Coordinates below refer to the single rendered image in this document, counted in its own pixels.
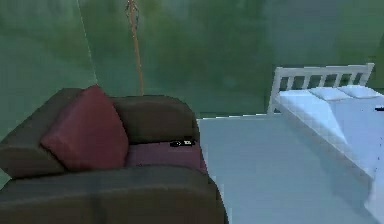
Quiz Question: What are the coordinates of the black remote control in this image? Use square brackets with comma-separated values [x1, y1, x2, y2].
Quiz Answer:
[169, 138, 197, 148]

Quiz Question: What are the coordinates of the thin brown floor lamp pole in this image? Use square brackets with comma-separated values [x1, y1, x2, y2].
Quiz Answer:
[125, 0, 145, 97]

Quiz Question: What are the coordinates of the dark brown armchair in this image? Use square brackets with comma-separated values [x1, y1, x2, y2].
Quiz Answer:
[0, 87, 230, 224]

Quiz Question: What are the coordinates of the white slatted bed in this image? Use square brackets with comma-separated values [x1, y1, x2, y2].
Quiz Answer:
[266, 62, 384, 224]

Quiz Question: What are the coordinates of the dark red cushion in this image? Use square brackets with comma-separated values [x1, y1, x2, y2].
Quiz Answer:
[39, 84, 130, 172]

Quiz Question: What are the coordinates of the white pillow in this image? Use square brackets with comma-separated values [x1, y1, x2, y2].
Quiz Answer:
[308, 86, 352, 102]
[337, 84, 383, 100]

